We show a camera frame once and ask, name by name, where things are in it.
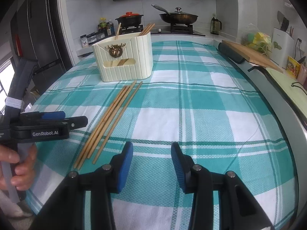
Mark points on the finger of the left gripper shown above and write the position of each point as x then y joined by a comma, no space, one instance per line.
76,122
53,115

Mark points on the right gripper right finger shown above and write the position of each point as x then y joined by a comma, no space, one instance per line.
199,181

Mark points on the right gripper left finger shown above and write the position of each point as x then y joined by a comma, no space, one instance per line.
108,179

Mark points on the dark bamboo chopstick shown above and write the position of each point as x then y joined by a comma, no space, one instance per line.
111,118

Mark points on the person's left hand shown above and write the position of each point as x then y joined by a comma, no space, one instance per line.
24,171

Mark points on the black refrigerator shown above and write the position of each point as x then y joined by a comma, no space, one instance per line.
37,33

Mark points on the teal plaid tablecloth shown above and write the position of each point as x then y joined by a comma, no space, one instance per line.
194,97

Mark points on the cream utensil holder box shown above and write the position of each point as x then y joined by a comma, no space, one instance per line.
126,57

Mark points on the sauce bottles cluster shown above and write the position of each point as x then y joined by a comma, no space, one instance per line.
106,27

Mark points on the black pot orange lid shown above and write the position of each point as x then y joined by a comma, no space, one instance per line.
130,19

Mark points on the light green tray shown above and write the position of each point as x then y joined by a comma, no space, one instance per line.
292,89

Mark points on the wooden cutting board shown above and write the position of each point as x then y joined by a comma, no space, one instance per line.
252,56

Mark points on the black gas stove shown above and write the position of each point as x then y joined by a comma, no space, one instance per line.
172,29

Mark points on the wok with glass lid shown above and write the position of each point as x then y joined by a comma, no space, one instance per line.
177,17

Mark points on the yellow snack packet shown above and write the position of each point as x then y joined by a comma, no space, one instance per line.
292,67

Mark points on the plastic bag with sponges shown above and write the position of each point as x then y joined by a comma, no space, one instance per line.
253,38

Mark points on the dark glass kettle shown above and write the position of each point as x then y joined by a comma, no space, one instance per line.
216,26

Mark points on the white knife block holder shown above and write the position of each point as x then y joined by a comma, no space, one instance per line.
282,42

